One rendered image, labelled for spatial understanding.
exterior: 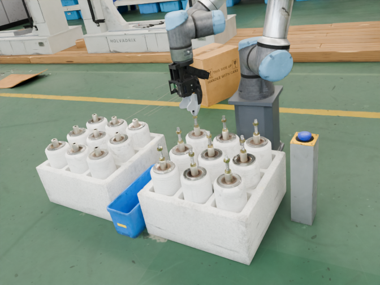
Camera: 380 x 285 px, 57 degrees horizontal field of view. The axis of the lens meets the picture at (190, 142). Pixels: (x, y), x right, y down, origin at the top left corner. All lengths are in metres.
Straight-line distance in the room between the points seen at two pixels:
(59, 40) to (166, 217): 3.40
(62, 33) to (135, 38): 1.19
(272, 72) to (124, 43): 2.44
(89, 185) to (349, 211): 0.94
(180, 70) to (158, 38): 2.14
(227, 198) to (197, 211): 0.11
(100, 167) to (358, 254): 0.90
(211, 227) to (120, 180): 0.43
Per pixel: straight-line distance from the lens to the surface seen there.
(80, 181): 1.39
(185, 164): 1.22
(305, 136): 1.10
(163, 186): 1.15
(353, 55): 2.78
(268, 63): 1.26
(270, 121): 1.48
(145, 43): 3.41
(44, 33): 4.34
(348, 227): 1.29
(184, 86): 1.18
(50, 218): 1.56
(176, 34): 1.15
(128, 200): 1.37
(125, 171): 1.36
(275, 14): 1.27
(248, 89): 1.44
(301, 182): 1.17
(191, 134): 1.33
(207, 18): 1.18
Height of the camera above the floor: 0.87
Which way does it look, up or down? 29 degrees down
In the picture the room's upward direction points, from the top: 10 degrees counter-clockwise
